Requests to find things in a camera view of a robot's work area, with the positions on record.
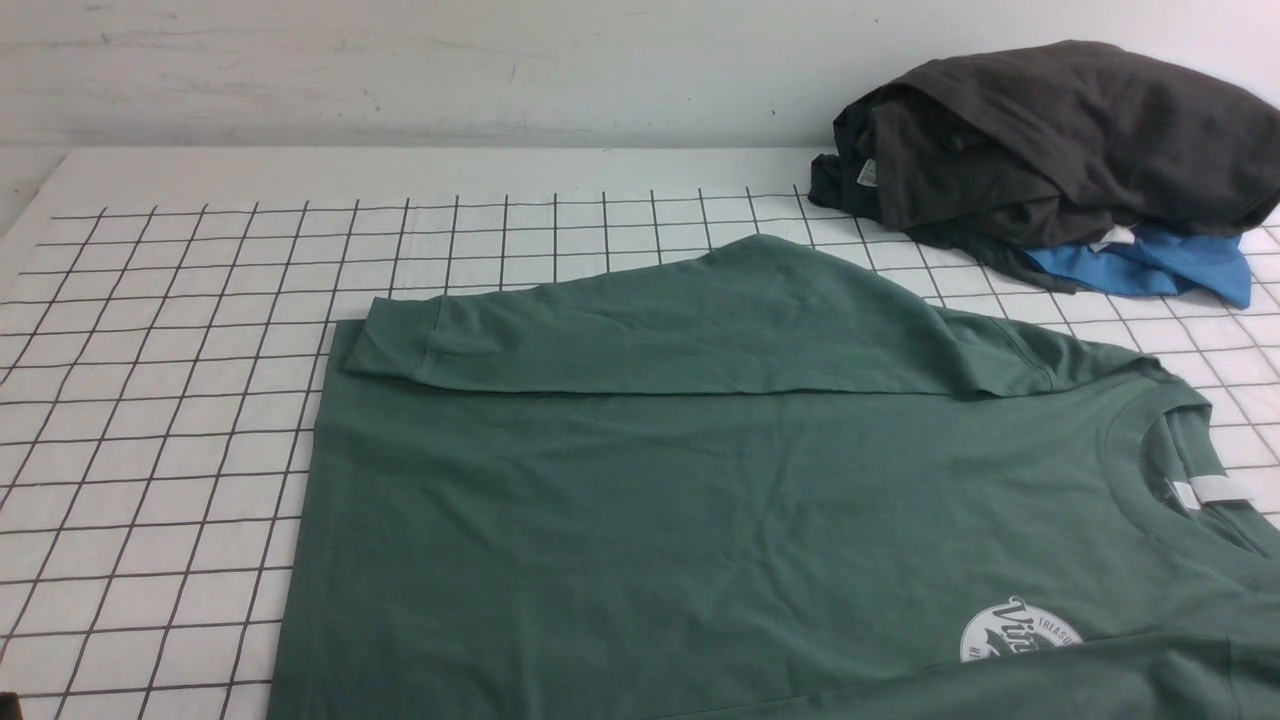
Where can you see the dark grey crumpled garment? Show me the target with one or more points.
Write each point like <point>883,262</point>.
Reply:
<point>1051,147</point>

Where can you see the blue crumpled garment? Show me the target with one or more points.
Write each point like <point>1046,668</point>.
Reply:
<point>1148,261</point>

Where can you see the green long-sleeve top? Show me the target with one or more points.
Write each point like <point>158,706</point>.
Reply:
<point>763,484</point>

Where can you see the white grid-patterned table cloth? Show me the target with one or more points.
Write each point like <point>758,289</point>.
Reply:
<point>166,314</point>

